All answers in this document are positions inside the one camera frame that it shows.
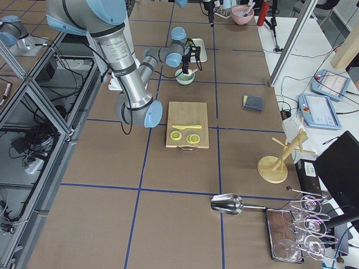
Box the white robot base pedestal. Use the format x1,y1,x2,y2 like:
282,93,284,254
108,16,140,91

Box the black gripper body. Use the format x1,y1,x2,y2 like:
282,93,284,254
182,49,191,70
204,1,215,27

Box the yellow sponge cloth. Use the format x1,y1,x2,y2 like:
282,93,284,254
242,95,248,108

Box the blue teach pendant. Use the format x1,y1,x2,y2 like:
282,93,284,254
311,69,351,101
298,94,342,130

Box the lemon slice top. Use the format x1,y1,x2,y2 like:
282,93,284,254
170,131,182,141

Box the blue teach pendant near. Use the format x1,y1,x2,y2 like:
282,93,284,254
298,94,342,130

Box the lemon slice behind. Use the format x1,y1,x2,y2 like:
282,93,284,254
186,134,193,143

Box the light green bowl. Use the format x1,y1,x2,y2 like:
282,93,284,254
174,69,195,85

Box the bamboo cutting board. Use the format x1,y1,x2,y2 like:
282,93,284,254
165,101,209,149

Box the wooden mug tree stand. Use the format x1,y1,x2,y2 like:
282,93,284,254
257,128,316,184

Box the white ceramic spoon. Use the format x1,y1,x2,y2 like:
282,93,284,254
185,69,198,76

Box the cup rack with cups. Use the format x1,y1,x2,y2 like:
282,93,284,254
214,0,238,19

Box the pink bowl with ice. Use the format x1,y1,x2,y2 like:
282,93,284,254
231,6,254,25

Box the yellow plastic knife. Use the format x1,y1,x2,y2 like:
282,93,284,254
171,124,202,130

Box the metal scoop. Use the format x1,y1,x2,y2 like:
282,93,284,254
210,193,266,215

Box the lemon slice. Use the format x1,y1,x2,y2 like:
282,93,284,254
191,134,200,144
186,134,193,143
170,131,182,141

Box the blue teach pendant far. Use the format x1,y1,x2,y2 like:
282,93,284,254
311,69,351,101

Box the lemon slice front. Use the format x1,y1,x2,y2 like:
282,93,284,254
191,134,200,144

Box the red bottle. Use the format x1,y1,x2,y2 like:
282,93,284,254
257,0,271,27

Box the grey folded cloth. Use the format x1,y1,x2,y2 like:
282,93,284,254
244,95,264,112

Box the black laptop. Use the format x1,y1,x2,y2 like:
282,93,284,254
314,131,358,208

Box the aluminium frame post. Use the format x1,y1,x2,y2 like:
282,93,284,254
269,0,318,87

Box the white bear tray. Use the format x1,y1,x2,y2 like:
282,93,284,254
189,38,208,63

